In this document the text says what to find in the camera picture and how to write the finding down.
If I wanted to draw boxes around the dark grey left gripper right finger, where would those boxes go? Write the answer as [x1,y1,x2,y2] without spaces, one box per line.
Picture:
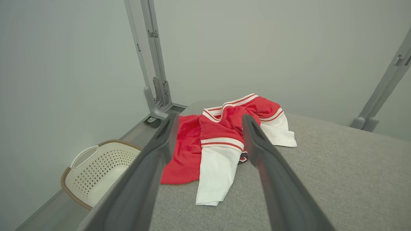
[241,114,336,231]

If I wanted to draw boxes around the grey fabric sofa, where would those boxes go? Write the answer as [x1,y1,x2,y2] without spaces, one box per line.
[77,99,411,231]

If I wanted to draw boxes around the thin grey curved-foot post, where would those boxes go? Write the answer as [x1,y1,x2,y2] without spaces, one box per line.
[124,0,169,121]

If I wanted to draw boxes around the red white basketball jersey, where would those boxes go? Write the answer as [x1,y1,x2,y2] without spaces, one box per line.
[160,93,298,206]

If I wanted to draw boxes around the grey post with brackets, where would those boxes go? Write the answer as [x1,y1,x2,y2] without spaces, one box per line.
[140,0,172,111]

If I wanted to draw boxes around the cream laundry basket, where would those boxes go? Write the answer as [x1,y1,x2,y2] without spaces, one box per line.
[61,139,143,211]

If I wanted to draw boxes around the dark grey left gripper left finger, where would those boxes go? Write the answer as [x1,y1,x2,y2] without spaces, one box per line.
[77,112,180,231]

